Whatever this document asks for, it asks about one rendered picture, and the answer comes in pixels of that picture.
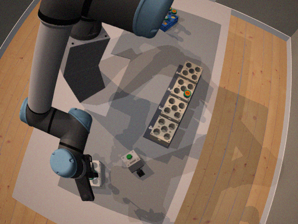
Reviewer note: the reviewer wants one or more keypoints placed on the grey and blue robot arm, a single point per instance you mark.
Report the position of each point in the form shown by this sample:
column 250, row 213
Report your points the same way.
column 84, row 17

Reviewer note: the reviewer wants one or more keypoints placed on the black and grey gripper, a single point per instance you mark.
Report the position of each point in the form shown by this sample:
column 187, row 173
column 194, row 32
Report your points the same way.
column 90, row 166

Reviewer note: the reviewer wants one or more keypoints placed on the beige bucket adapter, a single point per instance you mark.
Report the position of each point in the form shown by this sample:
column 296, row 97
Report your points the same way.
column 191, row 72
column 163, row 130
column 180, row 86
column 173, row 109

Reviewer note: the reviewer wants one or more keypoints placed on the beige tube rack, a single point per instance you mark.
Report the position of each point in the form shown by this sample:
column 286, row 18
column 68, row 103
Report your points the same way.
column 97, row 167

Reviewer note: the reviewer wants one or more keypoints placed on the blue tube rack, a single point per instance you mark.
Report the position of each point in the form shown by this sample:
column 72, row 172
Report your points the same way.
column 169, row 24

